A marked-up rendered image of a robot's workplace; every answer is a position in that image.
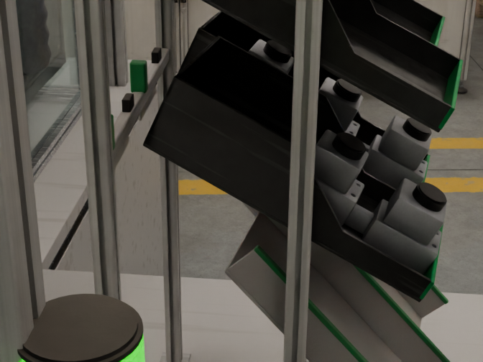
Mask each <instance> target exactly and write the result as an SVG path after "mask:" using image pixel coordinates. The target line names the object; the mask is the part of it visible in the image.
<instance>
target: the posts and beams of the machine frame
mask: <svg viewBox="0 0 483 362"><path fill-rule="evenodd" d="M105 14H106V39H107V52H108V65H109V86H115V85H118V86H123V87H124V86H126V85H127V83H128V82H129V75H128V60H127V29H126V13H125V0H105Z"/></svg>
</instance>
